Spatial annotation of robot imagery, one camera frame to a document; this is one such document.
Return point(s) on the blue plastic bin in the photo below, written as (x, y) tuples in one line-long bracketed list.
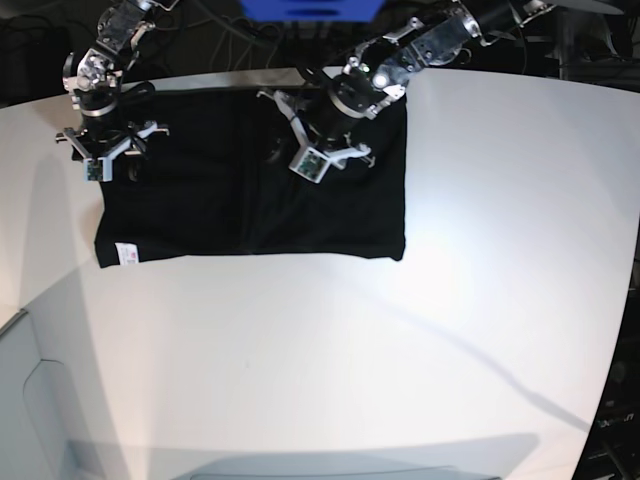
[(312, 10)]

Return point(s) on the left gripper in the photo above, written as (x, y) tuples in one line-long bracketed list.
[(324, 122)]

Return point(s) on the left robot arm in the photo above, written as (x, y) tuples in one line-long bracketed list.
[(377, 72)]

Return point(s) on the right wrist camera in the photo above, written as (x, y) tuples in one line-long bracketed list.
[(98, 169)]

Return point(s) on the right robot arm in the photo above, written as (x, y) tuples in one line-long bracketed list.
[(95, 83)]

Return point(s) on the black box with white lettering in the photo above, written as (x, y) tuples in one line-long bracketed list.
[(612, 448)]

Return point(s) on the black T-shirt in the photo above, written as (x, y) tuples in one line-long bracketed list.
[(206, 191)]

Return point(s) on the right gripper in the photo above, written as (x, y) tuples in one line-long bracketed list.
[(102, 132)]

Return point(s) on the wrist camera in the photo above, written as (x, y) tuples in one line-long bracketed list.
[(310, 164), (98, 169)]

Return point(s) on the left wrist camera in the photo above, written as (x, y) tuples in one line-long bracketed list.
[(310, 164)]

